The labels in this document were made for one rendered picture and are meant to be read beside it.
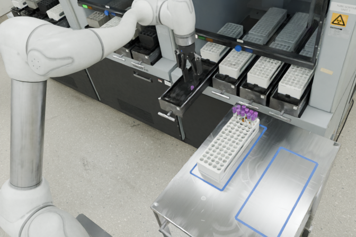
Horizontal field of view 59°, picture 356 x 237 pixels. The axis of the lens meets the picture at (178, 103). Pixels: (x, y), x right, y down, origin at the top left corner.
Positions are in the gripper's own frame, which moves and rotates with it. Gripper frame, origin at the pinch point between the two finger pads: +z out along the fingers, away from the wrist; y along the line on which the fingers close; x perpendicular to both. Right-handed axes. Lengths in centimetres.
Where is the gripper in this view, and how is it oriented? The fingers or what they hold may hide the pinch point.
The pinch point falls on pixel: (190, 77)
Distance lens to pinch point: 149.0
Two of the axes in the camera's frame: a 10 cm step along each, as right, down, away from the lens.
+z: 1.4, 7.0, 7.0
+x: -5.8, 6.3, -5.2
